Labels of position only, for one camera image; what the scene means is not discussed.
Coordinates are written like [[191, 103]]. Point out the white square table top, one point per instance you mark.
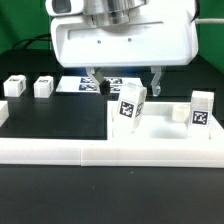
[[157, 122]]

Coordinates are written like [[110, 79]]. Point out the white marker tag plate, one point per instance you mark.
[[83, 84]]

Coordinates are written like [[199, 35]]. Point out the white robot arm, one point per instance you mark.
[[107, 13]]

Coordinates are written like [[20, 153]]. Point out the white U-shaped obstacle fence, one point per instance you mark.
[[113, 152]]

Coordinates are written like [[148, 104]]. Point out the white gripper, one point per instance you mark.
[[155, 36]]

